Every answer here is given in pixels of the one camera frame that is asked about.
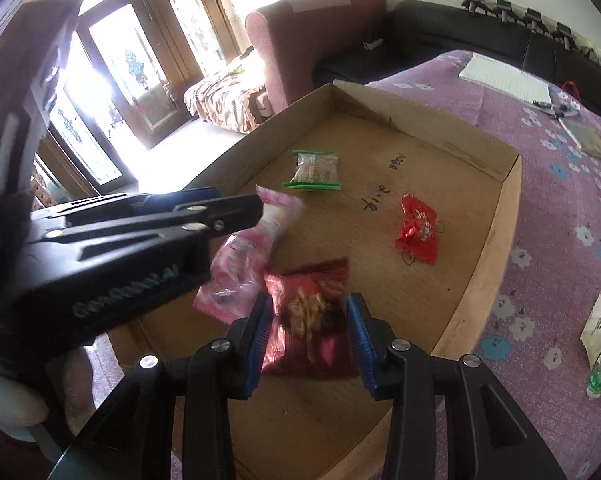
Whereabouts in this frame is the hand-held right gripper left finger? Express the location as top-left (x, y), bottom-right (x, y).
top-left (48, 292), bottom-right (276, 480)

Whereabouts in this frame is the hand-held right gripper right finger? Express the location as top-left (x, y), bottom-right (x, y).
top-left (345, 294), bottom-right (568, 480)

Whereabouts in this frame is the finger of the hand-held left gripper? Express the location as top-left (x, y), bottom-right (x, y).
top-left (30, 187), bottom-right (222, 226)
top-left (45, 193), bottom-right (264, 261)

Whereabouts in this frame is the pink snack packet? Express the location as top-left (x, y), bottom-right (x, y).
top-left (194, 186), bottom-right (306, 325)

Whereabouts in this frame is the dark red snack packet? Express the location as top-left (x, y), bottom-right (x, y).
top-left (260, 257), bottom-right (361, 378)

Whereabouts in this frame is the shallow cardboard box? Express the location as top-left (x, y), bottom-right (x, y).
top-left (108, 81), bottom-right (522, 480)

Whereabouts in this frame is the green edged snack packet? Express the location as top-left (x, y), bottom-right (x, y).
top-left (282, 149), bottom-right (342, 192)

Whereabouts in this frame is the brown patterned blanket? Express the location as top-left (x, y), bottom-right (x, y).
top-left (183, 52), bottom-right (268, 133)

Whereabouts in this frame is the bright red snack packet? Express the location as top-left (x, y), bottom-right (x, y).
top-left (394, 192), bottom-right (440, 266)

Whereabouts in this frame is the wooden glass door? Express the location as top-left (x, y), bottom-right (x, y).
top-left (30, 0), bottom-right (241, 196)

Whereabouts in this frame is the maroon armchair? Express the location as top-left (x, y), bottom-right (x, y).
top-left (244, 0), bottom-right (387, 111)

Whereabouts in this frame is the purple floral tablecloth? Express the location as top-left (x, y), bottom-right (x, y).
top-left (88, 49), bottom-right (601, 480)

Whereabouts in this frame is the black sofa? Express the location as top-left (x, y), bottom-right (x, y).
top-left (313, 0), bottom-right (601, 126)

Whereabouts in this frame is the white notepad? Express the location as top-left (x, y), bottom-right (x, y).
top-left (459, 54), bottom-right (552, 106)

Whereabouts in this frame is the grey notebook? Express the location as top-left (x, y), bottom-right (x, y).
top-left (563, 117), bottom-right (601, 162)

